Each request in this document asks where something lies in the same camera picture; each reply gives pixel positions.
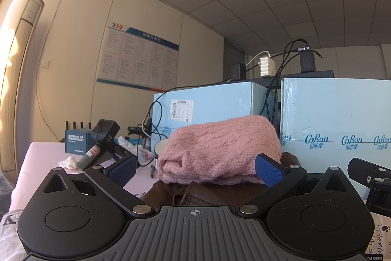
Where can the small black gadget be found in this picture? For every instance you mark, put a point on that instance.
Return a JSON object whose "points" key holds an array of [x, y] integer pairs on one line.
{"points": [[134, 129]]}

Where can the pink table cloth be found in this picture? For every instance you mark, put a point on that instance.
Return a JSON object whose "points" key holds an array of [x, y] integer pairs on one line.
{"points": [[39, 154]]}

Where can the white plastic bag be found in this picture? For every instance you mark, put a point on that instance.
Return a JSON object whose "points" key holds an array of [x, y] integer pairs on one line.
{"points": [[126, 143]]}

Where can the black handheld device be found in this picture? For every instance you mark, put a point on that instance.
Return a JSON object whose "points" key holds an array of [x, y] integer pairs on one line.
{"points": [[105, 129]]}

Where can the white wall switch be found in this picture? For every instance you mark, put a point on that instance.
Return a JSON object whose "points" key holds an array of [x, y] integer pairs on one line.
{"points": [[45, 64]]}

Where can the white bowl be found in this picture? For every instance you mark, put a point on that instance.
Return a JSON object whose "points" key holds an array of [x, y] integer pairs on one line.
{"points": [[158, 149]]}

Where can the black marker pen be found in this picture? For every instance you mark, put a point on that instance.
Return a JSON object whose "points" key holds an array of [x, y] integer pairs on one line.
{"points": [[152, 170]]}

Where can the pink knitted sweater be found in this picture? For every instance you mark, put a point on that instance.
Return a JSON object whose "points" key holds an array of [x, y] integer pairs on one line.
{"points": [[213, 144]]}

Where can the printed bed sheet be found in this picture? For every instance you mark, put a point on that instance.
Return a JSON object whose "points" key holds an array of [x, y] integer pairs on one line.
{"points": [[381, 230]]}

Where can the black router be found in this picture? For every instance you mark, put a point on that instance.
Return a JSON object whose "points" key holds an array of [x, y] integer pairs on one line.
{"points": [[67, 125]]}

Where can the wall notice board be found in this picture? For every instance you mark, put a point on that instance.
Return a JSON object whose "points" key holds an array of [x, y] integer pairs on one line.
{"points": [[137, 56]]}

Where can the black charger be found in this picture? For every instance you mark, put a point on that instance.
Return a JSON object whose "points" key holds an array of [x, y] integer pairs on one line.
{"points": [[306, 60]]}

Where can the brown leather jacket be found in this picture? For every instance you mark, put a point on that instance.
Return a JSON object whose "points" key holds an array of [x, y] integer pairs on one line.
{"points": [[207, 193]]}

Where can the black power adapter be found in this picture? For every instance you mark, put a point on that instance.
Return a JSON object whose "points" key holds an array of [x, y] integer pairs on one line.
{"points": [[237, 71]]}

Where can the standing air conditioner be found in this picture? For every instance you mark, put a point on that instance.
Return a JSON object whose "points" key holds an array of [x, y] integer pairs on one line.
{"points": [[15, 65]]}

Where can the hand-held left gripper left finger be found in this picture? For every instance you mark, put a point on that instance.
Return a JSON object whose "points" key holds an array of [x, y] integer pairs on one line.
{"points": [[123, 170]]}

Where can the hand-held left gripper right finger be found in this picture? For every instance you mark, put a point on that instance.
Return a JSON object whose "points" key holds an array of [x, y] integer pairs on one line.
{"points": [[268, 170]]}

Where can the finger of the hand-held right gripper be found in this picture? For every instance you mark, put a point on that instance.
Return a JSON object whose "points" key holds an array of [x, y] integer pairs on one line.
{"points": [[363, 169], [380, 196]]}

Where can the light blue carton box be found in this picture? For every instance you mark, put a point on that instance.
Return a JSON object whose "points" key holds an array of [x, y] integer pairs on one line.
{"points": [[220, 102], [336, 108]]}

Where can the grey door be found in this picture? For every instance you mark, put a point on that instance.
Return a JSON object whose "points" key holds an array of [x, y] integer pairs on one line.
{"points": [[233, 53]]}

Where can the small dark blue box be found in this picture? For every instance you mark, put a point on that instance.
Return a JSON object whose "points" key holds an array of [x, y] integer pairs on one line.
{"points": [[76, 141]]}

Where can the crumpled white tissue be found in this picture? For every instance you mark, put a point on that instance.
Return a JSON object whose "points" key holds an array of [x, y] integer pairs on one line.
{"points": [[69, 163]]}

